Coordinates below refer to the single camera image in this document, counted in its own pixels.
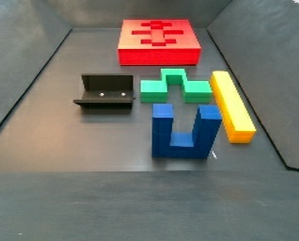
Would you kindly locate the yellow long bar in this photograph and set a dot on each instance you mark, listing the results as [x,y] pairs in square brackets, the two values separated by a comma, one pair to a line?
[238,124]

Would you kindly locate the black angle bracket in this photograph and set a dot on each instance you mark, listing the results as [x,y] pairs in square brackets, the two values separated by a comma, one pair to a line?
[107,89]

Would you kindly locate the red slotted board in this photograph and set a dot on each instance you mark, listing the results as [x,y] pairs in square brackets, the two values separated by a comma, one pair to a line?
[158,42]

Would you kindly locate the blue U-shaped block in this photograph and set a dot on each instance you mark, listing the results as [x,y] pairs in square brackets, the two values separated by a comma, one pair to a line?
[184,145]

